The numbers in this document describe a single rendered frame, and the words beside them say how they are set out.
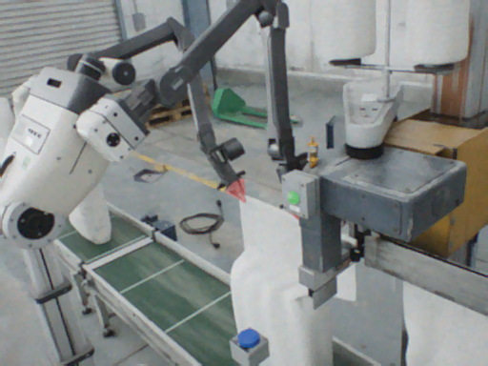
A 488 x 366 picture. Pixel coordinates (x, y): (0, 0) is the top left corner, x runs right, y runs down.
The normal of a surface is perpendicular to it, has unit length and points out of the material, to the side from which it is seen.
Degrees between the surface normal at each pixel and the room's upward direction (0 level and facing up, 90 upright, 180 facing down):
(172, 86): 78
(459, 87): 90
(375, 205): 90
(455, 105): 90
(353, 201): 90
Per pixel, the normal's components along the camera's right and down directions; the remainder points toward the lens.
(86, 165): 0.62, 0.25
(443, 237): -0.75, 0.33
